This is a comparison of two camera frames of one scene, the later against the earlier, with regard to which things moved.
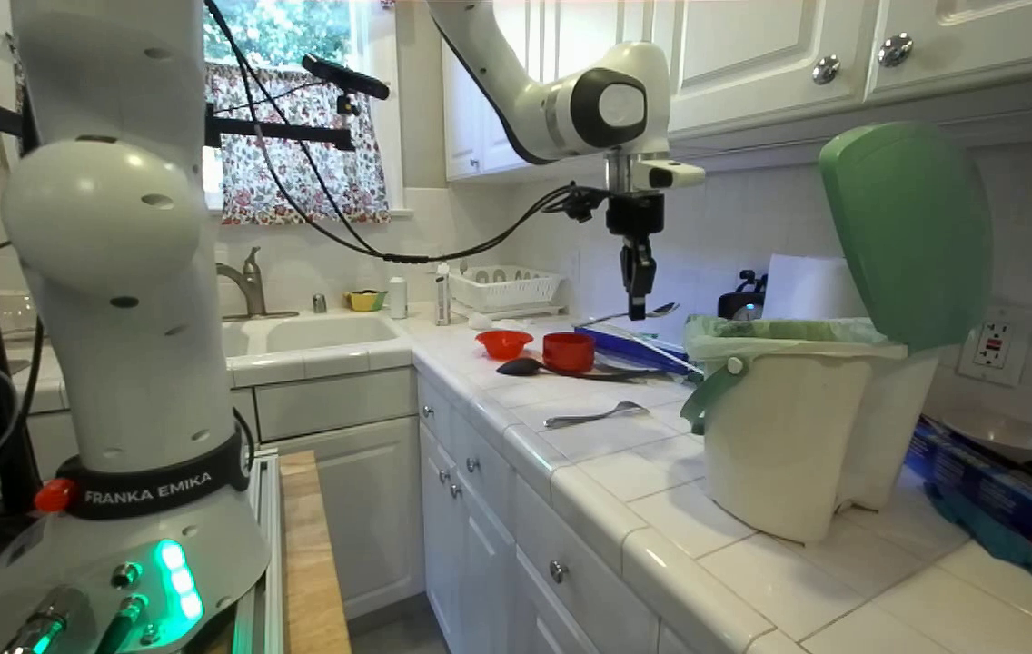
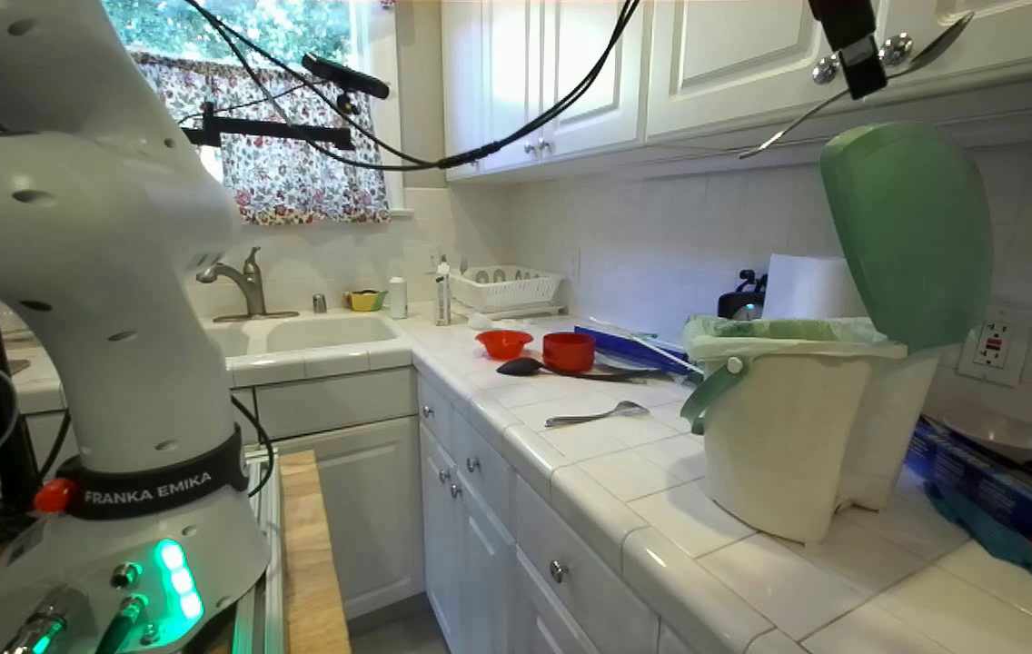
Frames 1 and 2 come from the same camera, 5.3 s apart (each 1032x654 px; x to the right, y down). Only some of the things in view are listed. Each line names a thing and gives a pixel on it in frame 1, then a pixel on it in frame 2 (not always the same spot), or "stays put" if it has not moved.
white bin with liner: (807, 420) stays put
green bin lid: (920, 227) stays put
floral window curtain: (290, 150) stays put
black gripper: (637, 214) → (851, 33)
